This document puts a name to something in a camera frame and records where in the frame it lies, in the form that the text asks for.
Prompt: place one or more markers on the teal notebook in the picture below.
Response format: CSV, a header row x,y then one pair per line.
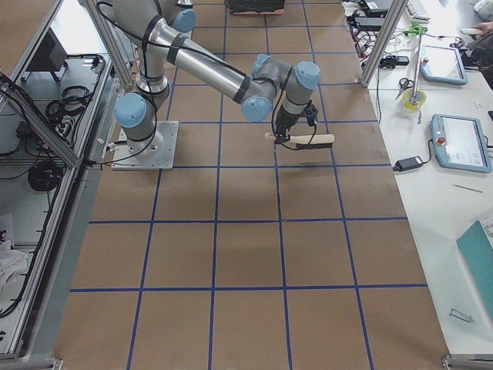
x,y
476,250

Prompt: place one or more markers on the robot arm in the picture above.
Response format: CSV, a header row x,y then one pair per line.
x,y
160,31

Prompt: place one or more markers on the black bag lined bin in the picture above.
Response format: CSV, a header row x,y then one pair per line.
x,y
254,7

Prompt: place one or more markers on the black power brick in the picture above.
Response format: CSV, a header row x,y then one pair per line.
x,y
406,164

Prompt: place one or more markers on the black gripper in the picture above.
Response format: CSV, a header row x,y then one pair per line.
x,y
285,122

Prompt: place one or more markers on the white brush black bristles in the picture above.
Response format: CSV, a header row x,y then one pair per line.
x,y
307,142

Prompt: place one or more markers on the aluminium frame post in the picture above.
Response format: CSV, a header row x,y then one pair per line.
x,y
390,23

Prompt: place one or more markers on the teach pendant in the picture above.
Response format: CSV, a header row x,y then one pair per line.
x,y
442,65
459,143

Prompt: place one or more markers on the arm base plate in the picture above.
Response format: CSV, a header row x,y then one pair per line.
x,y
152,154

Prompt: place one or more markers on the scissors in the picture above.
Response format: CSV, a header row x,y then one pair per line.
x,y
404,84

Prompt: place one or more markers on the far teach pendant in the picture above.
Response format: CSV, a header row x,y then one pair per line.
x,y
442,65

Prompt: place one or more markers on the near teach pendant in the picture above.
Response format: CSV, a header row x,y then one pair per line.
x,y
459,143

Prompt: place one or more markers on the yellow tape roll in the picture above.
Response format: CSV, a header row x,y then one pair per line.
x,y
412,102

